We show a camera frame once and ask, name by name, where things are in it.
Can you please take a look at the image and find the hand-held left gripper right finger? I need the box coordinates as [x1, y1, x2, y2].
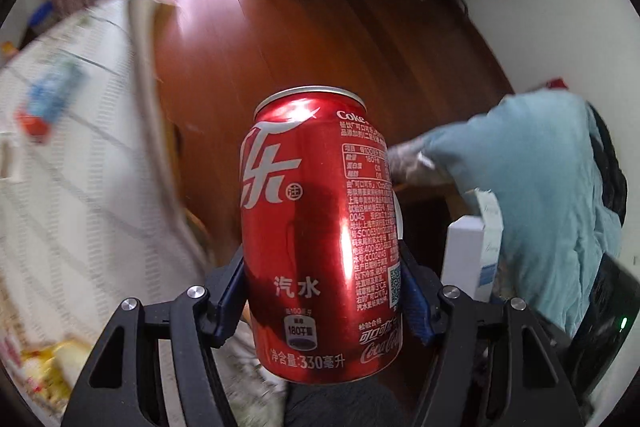
[397, 242, 586, 427]

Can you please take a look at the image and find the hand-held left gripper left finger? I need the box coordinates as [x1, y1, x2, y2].
[60, 244, 251, 427]

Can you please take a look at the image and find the red soda can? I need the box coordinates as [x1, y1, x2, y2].
[239, 86, 405, 384]

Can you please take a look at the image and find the person's right hand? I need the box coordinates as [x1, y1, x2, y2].
[387, 138, 453, 188]

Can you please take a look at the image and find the white carton box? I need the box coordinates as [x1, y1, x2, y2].
[442, 188, 504, 304]

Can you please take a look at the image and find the person's dark trouser leg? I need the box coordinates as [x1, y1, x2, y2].
[284, 377, 407, 427]

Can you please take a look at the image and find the black jacket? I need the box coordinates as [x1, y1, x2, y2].
[587, 104, 629, 228]

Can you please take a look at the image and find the white patterned tablecloth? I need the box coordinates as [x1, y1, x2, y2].
[0, 0, 288, 413]

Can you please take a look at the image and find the yellow snack packet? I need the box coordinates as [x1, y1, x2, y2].
[17, 341, 92, 408]

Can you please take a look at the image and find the blue and red bottle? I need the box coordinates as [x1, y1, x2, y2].
[15, 57, 87, 142]

